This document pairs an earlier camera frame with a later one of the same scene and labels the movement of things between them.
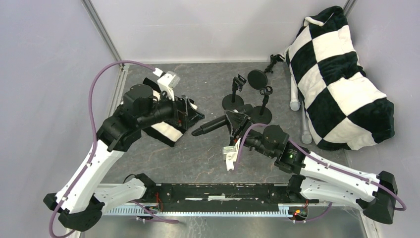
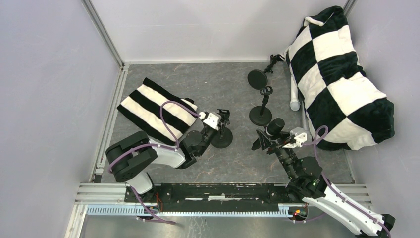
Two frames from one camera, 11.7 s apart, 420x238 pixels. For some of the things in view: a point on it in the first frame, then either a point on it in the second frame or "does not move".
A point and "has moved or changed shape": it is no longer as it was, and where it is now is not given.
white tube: x=295 y=103 does not move
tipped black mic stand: x=257 y=79 does not move
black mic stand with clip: x=232 y=101 to x=223 y=137
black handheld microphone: x=210 y=125 has moved or changed shape
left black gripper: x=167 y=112 to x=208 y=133
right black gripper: x=240 y=132 to x=270 y=143
